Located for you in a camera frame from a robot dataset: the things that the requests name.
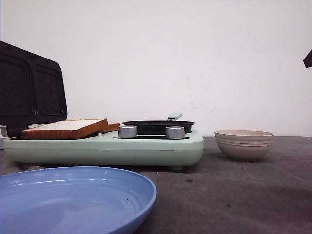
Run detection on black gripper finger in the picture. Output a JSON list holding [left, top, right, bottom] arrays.
[[303, 49, 312, 68]]

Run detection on beige ceramic bowl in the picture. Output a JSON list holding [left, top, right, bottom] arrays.
[[214, 130, 275, 161]]

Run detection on white bread slice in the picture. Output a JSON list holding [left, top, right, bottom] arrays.
[[98, 123, 120, 134], [22, 118, 108, 140]]

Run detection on breakfast maker hinged lid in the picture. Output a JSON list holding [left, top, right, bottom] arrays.
[[0, 41, 67, 137]]

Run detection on mint green breakfast maker base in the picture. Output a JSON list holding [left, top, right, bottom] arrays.
[[3, 130, 204, 170]]

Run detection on right silver control knob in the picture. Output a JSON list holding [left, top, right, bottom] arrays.
[[165, 126, 185, 140]]

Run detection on silver control knob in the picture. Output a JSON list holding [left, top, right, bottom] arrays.
[[165, 126, 185, 140], [118, 125, 137, 138]]

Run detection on small black frying pan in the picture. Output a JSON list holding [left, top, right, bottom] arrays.
[[122, 112, 195, 135]]

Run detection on left silver control knob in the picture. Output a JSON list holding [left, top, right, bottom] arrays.
[[118, 125, 137, 138]]

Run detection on blue plate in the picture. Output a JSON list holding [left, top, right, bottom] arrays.
[[0, 167, 157, 234]]

